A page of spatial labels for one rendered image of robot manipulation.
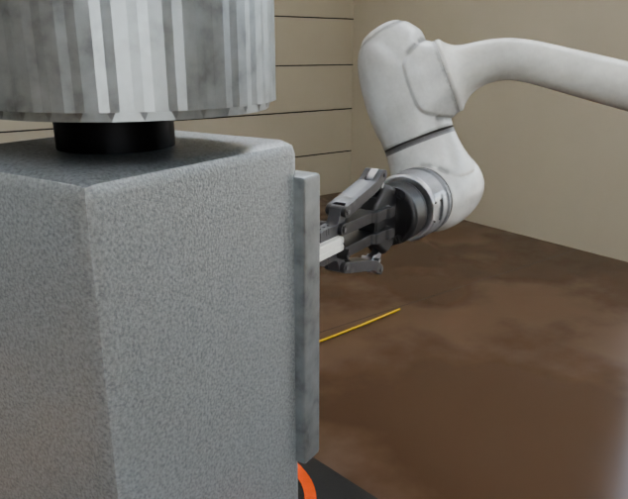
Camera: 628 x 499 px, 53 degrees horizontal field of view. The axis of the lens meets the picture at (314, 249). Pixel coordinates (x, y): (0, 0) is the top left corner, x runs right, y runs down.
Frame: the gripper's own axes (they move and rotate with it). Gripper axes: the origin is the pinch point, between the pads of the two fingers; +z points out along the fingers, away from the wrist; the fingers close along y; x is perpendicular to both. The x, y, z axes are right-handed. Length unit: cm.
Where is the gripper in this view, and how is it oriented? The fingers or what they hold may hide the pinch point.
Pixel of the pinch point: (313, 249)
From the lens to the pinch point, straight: 63.8
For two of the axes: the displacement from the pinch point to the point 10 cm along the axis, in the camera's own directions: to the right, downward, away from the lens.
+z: -5.5, 2.5, -8.0
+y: 0.0, 9.5, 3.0
